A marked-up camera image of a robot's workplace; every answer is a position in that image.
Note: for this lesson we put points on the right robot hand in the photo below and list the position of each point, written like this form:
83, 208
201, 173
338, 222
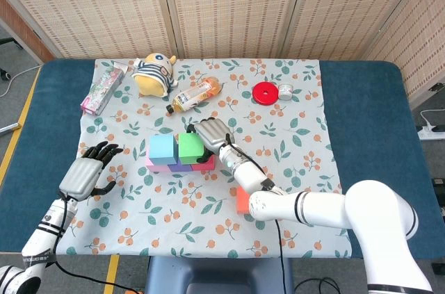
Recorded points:
213, 134

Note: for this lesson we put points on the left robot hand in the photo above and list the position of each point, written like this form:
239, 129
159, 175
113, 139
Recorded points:
80, 177

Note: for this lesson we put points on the green foam cube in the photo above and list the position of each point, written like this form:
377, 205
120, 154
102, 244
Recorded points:
189, 148

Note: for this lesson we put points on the crimson foam cube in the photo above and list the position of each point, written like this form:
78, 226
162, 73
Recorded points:
206, 166

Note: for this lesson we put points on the light blue foam cube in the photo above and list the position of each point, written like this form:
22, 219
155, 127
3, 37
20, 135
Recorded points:
161, 149

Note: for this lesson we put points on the pink foam cube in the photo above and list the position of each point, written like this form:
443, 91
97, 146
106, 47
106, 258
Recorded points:
156, 169

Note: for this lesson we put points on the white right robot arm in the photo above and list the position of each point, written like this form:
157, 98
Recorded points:
323, 208

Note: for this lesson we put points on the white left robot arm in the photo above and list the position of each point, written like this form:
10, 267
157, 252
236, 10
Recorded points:
45, 235

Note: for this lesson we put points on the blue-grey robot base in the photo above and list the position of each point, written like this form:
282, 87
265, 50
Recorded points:
215, 275

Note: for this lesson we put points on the orange drink plastic bottle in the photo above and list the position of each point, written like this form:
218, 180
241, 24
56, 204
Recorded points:
194, 95

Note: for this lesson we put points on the purple foam cube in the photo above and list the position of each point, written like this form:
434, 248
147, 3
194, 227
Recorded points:
180, 168

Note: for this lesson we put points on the red disc with hole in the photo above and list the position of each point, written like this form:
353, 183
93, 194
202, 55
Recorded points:
260, 94

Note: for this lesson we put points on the teal felt table cover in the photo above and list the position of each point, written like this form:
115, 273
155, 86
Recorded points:
52, 116

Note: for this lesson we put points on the orange foam cube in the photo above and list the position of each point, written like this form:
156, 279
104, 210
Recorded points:
241, 203

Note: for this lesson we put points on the floral print tablecloth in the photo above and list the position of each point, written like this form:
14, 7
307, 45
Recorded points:
194, 210

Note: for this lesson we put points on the yellow floor tape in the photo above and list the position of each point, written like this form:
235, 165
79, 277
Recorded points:
112, 273
21, 120

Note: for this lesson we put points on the yellow plush toy striped shirt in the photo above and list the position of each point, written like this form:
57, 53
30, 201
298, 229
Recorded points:
153, 78

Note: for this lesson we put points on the small white jar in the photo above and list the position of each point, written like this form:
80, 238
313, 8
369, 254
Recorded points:
285, 91

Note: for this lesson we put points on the silver metal bar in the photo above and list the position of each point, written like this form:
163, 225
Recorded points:
8, 129

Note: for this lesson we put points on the floral tissue pack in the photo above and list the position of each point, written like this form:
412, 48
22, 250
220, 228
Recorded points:
102, 90

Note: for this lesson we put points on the small orange object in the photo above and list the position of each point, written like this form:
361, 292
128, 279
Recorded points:
133, 292

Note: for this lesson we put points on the bamboo folding screen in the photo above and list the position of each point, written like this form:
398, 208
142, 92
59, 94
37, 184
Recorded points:
226, 5

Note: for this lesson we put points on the black office chair base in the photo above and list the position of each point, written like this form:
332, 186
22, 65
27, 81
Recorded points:
10, 42

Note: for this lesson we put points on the white power strip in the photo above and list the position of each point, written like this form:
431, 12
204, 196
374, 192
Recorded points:
432, 132

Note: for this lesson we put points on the small black box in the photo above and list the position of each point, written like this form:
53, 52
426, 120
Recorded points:
438, 181

